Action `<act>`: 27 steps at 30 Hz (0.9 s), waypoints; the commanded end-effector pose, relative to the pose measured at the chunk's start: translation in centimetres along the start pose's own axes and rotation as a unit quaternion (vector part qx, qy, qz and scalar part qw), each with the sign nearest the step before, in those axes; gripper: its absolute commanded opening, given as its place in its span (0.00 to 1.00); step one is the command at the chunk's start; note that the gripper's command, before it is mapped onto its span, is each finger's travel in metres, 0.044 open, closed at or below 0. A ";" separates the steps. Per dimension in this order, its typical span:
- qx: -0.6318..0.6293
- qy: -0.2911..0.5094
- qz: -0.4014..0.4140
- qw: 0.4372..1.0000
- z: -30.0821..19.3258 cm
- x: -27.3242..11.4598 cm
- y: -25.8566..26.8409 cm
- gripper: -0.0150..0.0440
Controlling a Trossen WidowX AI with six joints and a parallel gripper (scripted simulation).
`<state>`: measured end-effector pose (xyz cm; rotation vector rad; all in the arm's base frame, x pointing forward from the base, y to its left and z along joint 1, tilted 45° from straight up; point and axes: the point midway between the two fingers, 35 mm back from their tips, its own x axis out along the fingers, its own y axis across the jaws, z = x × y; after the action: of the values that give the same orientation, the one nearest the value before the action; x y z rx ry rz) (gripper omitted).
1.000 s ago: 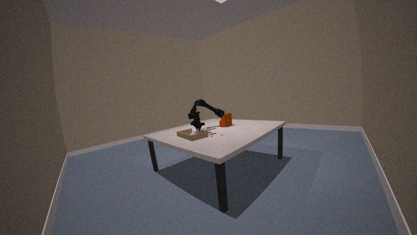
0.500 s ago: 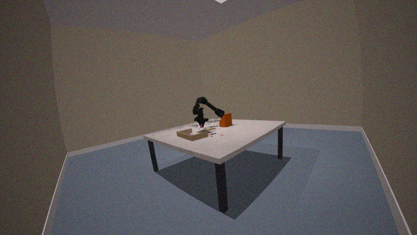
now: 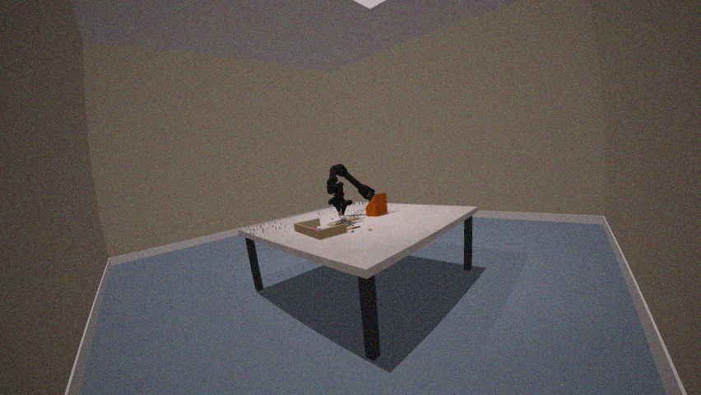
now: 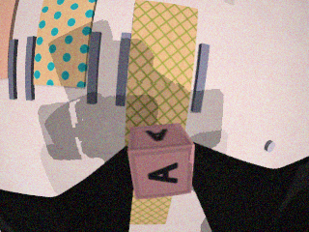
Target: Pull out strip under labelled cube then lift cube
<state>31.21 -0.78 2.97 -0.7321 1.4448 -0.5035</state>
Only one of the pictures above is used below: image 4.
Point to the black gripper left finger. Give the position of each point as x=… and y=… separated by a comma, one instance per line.
x=99, y=203

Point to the tan strip with teal dots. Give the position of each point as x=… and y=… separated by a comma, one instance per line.
x=62, y=44

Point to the yellow crosshatched strip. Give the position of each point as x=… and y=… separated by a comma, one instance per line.
x=160, y=72

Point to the pink block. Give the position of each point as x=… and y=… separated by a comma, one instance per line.
x=161, y=161

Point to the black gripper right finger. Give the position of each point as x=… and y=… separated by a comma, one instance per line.
x=239, y=196

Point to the peach flat strip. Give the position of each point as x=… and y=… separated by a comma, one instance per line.
x=7, y=18

